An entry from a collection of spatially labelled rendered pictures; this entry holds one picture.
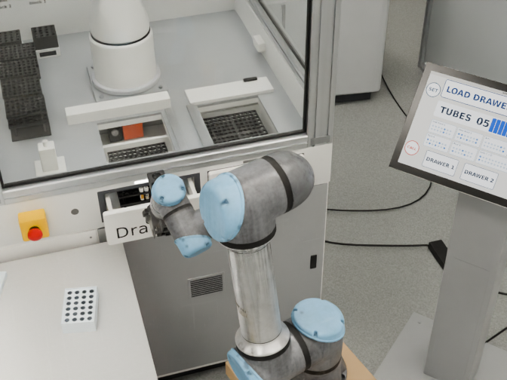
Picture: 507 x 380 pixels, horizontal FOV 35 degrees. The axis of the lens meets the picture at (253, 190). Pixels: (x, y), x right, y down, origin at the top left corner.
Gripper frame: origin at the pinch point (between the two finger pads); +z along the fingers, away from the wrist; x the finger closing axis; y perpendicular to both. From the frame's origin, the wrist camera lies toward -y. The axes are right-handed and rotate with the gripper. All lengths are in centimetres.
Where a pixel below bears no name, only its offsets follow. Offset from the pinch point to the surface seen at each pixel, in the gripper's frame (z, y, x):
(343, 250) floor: 110, 2, 83
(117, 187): 6.8, -12.7, -8.9
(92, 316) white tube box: -0.7, 22.0, -22.3
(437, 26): 149, -108, 179
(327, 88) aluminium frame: -10, -25, 52
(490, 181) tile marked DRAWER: -19, 13, 86
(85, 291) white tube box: 5.3, 14.3, -22.8
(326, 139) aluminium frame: 4, -14, 53
